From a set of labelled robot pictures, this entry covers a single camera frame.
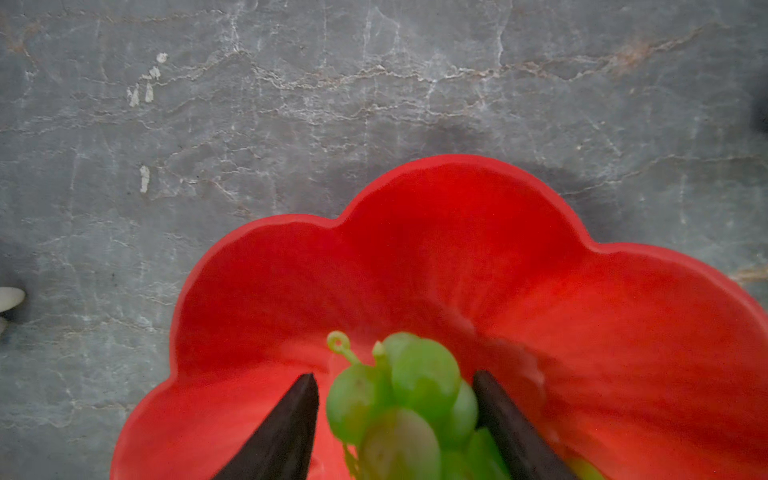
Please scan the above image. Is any red flower-shaped fruit bowl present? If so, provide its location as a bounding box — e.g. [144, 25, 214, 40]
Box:
[110, 155, 767, 479]

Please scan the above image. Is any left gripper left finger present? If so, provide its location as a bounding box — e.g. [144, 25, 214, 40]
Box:
[214, 373, 319, 480]

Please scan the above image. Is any green fake grape bunch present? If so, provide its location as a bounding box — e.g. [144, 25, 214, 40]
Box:
[325, 331, 602, 479]

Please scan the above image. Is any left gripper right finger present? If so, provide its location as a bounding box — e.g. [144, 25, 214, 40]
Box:
[472, 370, 578, 480]

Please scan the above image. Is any yellow toy figure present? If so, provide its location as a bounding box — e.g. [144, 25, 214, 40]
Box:
[0, 287, 26, 334]

